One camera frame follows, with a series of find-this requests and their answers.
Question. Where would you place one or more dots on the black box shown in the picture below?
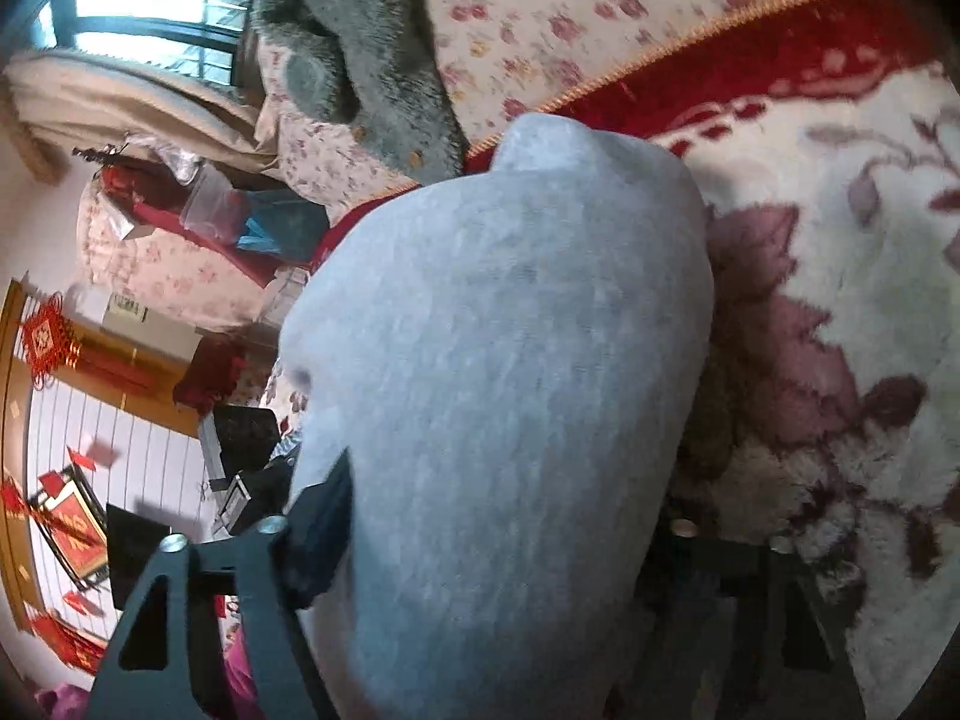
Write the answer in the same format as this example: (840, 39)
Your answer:
(240, 435)

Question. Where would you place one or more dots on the magenta cloth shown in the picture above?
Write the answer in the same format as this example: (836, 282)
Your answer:
(238, 671)

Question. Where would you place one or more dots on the red knot ornament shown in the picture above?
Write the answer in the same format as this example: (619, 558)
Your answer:
(46, 337)

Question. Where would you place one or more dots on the teal fleece jacket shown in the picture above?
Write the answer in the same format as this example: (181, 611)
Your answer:
(382, 52)

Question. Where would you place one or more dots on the floral quilt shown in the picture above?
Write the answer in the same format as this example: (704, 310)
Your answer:
(570, 15)

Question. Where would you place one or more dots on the white panelled door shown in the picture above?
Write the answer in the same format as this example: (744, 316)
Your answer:
(112, 420)

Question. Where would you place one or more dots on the red and white floral blanket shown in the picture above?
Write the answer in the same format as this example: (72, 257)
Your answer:
(847, 240)

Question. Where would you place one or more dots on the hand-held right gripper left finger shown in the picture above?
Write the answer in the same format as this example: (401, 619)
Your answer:
(324, 532)

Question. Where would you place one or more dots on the clear plastic bag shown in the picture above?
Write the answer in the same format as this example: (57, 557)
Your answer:
(214, 202)

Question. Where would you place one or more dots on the light grey pants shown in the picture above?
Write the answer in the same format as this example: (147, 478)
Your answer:
(495, 390)

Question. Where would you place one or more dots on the blue cloth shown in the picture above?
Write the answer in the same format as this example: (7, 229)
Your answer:
(281, 229)

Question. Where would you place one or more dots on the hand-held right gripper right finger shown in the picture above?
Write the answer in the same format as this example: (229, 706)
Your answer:
(697, 577)

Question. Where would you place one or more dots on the beige curtain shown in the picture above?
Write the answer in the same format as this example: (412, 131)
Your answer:
(112, 101)

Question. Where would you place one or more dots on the floral pillow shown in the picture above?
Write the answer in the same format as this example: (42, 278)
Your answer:
(172, 270)

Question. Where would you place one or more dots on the red framed picture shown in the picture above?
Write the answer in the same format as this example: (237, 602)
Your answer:
(71, 529)

